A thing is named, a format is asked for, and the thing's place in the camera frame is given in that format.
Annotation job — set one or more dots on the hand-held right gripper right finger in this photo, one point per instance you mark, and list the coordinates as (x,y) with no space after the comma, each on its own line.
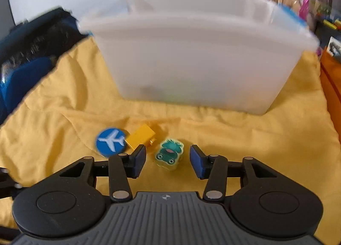
(197,161)

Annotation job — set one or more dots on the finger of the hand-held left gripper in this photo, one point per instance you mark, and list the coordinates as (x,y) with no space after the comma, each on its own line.
(6,231)
(9,187)

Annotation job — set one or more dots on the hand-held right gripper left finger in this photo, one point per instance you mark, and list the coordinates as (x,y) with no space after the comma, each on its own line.
(140,161)

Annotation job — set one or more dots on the frog printed block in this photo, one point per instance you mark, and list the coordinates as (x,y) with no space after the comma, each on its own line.
(169,154)

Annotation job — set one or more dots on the white plastic storage bin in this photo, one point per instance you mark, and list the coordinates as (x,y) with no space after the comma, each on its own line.
(186,61)

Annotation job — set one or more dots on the yellow building brick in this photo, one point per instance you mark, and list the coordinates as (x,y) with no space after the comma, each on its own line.
(140,137)

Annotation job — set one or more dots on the blue airplane disc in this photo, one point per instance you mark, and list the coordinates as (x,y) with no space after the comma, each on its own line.
(110,142)

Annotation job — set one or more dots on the yellow blanket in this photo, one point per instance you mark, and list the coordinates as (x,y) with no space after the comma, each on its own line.
(66,101)

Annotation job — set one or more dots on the dark blue mesh stroller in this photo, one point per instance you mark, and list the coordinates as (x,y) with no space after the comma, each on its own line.
(26,61)

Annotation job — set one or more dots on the orange box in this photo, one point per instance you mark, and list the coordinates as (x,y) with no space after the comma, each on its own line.
(331,87)

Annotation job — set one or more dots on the small white box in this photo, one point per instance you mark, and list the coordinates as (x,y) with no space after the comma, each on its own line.
(334,47)

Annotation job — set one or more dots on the pink packet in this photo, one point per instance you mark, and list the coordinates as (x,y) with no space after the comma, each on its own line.
(305,7)

